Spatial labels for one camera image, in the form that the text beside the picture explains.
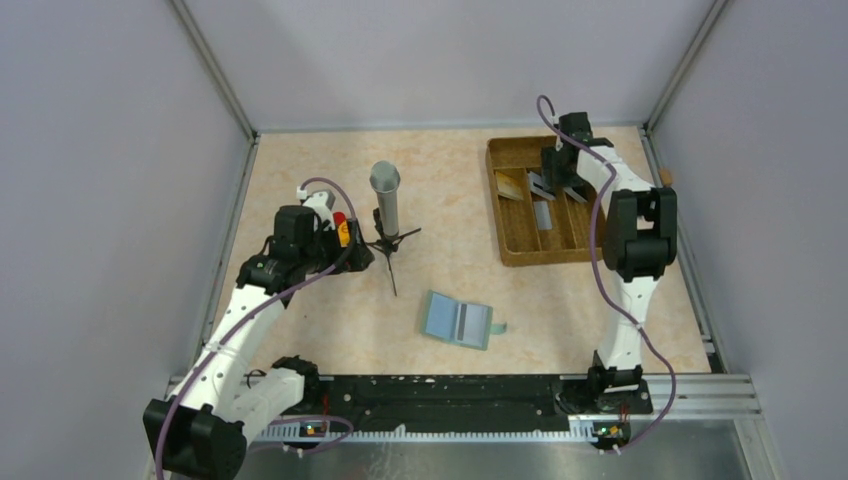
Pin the small wooden block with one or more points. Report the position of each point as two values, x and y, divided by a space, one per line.
666 177

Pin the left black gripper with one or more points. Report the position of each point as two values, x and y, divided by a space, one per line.
356 256

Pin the grey microphone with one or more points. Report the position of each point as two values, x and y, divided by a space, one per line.
385 181

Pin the green card holder wallet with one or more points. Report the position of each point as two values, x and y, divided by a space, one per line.
465 324

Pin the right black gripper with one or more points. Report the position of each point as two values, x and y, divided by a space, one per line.
551 177

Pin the brown woven cutlery tray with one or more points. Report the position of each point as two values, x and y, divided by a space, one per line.
520 242

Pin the gold card in tray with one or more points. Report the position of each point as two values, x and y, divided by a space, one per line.
508 187

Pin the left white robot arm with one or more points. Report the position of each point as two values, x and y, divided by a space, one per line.
204 428

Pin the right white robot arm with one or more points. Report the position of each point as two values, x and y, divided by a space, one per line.
633 234

